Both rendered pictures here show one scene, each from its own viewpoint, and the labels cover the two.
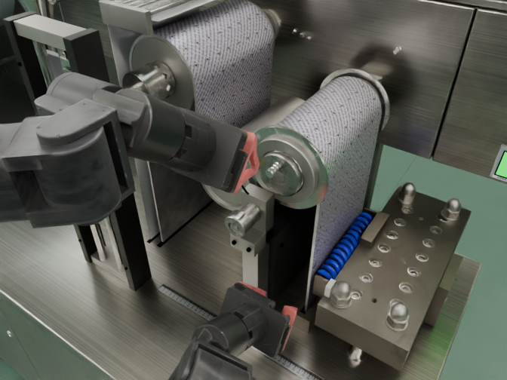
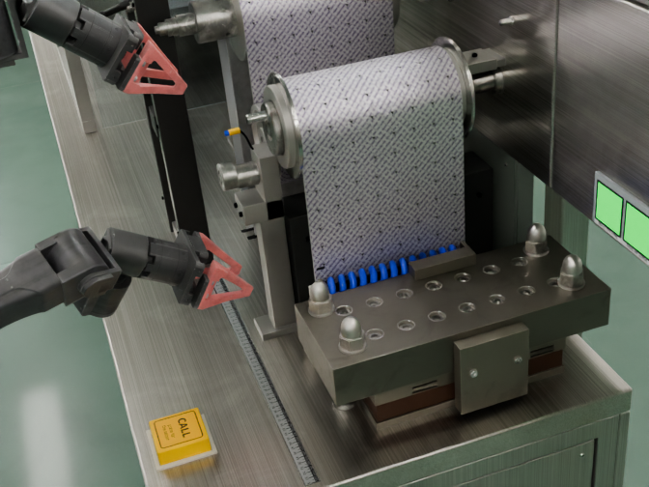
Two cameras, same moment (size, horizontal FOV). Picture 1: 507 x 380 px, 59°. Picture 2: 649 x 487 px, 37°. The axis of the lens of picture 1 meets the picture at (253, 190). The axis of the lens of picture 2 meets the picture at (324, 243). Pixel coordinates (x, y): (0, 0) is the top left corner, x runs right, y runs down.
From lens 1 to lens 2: 92 cm
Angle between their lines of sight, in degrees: 33
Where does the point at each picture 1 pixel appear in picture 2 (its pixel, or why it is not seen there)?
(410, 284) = (415, 325)
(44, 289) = not seen: hidden behind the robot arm
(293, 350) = (281, 372)
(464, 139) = (571, 159)
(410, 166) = not seen: outside the picture
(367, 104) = (429, 79)
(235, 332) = (130, 243)
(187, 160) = (82, 50)
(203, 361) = (69, 233)
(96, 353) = not seen: hidden behind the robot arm
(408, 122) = (529, 128)
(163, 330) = (180, 308)
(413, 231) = (493, 282)
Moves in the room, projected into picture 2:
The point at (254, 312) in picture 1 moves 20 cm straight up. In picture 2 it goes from (174, 248) to (146, 107)
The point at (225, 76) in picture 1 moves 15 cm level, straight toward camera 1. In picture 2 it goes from (296, 22) to (236, 57)
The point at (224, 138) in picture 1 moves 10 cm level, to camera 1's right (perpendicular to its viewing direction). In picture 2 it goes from (121, 41) to (182, 52)
